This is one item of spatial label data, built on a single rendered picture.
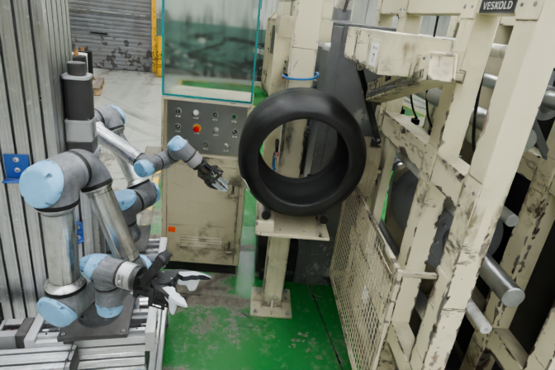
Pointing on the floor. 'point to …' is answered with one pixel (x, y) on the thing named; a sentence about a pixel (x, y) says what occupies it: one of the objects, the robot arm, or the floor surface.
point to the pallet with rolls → (89, 68)
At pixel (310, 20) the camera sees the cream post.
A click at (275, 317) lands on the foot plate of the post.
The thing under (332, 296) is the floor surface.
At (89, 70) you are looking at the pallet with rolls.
